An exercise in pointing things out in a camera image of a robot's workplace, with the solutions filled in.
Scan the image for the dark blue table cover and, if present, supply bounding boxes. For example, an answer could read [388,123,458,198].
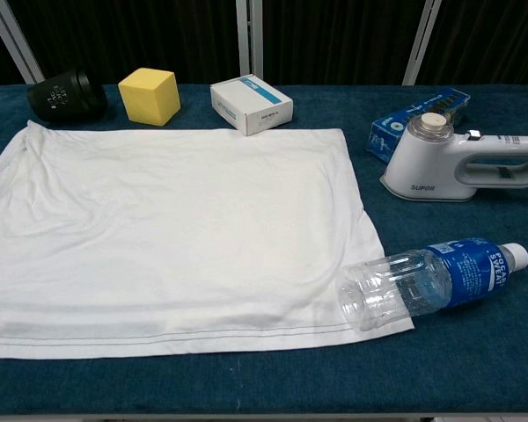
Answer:
[0,83,528,408]

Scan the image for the white box with blue label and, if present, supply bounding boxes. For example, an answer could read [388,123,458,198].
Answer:
[209,75,294,137]

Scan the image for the white cloth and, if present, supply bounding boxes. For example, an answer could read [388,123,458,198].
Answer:
[0,120,415,360]

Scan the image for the blue snack package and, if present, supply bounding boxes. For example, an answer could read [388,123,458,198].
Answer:
[368,87,472,164]

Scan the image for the yellow foam cube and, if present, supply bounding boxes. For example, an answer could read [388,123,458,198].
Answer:
[117,67,182,129]

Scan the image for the black pleated curtain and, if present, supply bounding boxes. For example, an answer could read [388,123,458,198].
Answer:
[0,0,528,88]

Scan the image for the grey metal frame post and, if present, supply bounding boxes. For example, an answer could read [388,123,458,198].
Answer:
[236,0,265,85]
[402,0,444,86]
[0,0,46,85]

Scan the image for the clear bottle with blue label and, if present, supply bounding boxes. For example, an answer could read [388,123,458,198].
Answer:
[335,237,528,334]

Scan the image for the black paper cup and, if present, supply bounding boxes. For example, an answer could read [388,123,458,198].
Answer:
[26,69,109,124]

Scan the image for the white handheld device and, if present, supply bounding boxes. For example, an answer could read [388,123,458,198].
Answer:
[379,112,528,203]

